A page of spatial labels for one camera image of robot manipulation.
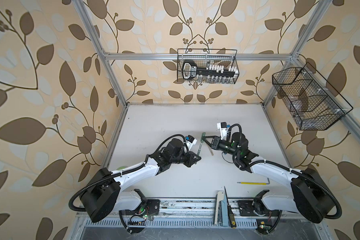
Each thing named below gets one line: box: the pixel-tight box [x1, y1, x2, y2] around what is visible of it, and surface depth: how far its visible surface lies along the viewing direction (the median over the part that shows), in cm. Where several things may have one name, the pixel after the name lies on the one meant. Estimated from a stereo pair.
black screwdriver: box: [224, 186, 237, 229], surface depth 72 cm
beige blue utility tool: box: [213, 191, 229, 227], surface depth 74 cm
